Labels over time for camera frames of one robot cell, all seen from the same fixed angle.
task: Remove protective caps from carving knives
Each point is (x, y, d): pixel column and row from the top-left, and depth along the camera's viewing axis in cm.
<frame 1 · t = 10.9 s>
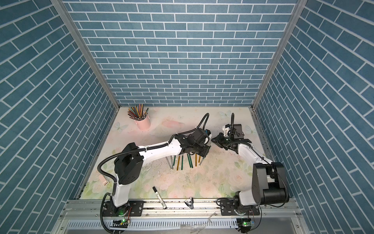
left hand: (211, 153, 84), fingers closed
right hand: (213, 140, 89), fingers closed
pink metal pencil cup: (144, 124, 102), point 7 cm above the table
coloured pencils bundle: (136, 112, 101), point 14 cm above the table
gold carving knife long: (178, 163, 91), on the table
gold carving knife: (196, 160, 93), on the table
pink eraser: (105, 183, 82), point 2 cm above the table

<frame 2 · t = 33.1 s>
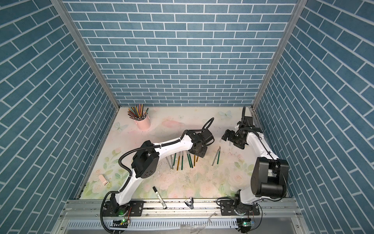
left hand: (204, 155, 91), fingers open
right hand: (229, 140, 90), fingers open
green carving knife: (218, 155, 95), on the table
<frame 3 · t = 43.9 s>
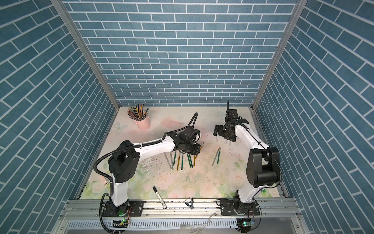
left hand: (203, 154, 86), fingers closed
right hand: (221, 135, 92), fingers open
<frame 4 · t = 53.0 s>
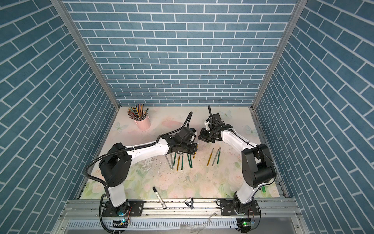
left hand: (200, 151, 86), fingers closed
right hand: (199, 137, 90), fingers closed
